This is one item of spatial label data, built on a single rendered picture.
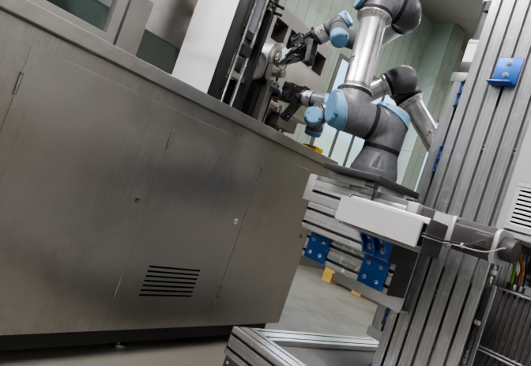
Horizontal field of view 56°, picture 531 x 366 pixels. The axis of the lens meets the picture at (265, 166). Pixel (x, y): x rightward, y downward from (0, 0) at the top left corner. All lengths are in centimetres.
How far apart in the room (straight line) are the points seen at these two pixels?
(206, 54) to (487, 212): 122
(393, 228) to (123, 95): 81
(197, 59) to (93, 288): 102
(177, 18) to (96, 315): 131
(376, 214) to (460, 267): 35
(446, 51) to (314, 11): 200
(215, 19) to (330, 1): 329
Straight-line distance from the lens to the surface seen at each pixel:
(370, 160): 155
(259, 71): 224
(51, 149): 137
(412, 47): 642
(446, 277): 156
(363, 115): 154
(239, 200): 189
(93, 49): 135
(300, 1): 506
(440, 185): 164
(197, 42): 216
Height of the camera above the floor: 68
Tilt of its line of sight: 2 degrees up
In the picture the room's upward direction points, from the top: 19 degrees clockwise
